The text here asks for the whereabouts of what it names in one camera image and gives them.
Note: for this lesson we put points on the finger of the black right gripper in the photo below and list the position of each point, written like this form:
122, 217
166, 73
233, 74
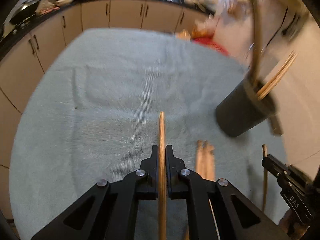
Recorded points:
275, 167

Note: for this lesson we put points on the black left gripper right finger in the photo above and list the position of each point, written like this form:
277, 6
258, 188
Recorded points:
216, 211

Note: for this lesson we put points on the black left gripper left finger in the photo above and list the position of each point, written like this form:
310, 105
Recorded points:
107, 210

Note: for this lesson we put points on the worn wooden chopstick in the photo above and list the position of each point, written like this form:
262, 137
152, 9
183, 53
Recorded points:
265, 179

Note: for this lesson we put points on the dark round utensil holder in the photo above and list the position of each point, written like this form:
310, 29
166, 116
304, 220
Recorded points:
241, 110

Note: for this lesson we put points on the light blue towel mat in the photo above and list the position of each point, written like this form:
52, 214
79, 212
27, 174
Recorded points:
95, 115

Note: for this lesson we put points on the red plastic bowl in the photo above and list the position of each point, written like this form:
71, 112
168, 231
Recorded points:
209, 43

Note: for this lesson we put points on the plastic bag on counter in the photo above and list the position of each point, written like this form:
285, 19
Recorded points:
204, 28

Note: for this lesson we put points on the white dish on counter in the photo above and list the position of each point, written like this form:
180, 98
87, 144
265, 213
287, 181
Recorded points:
62, 3

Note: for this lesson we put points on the black wok on stove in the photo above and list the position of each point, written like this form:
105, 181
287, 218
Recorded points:
26, 10

